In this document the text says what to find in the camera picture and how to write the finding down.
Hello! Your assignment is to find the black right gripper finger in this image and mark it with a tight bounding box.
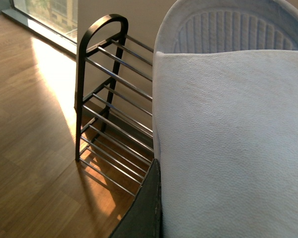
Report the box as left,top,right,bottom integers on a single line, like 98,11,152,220
110,159,162,238

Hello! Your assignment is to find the light blue slide slipper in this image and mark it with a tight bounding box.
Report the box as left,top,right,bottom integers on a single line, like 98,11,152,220
152,0,298,238

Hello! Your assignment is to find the black metal shoe rack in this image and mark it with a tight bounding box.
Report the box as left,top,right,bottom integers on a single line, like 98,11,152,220
75,14,153,196

